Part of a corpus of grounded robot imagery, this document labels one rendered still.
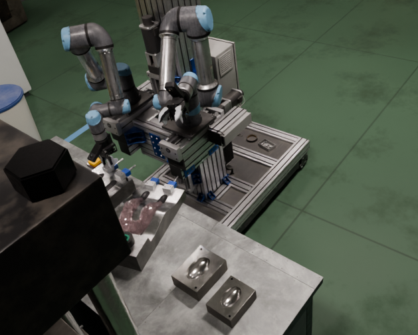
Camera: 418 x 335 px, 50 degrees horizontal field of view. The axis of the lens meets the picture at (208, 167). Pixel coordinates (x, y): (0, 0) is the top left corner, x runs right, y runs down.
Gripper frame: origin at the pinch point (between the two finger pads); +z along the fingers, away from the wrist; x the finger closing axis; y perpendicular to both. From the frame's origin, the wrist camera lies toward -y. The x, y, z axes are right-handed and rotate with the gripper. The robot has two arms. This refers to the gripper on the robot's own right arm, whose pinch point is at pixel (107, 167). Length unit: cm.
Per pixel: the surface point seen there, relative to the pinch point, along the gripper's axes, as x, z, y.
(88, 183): -129, -110, -71
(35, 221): -129, -110, -81
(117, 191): -17.8, 1.9, -9.3
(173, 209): -50, 5, 0
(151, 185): -30.2, 2.2, 4.1
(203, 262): -84, 5, -17
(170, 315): -87, 10, -43
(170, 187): -40.0, 2.2, 8.9
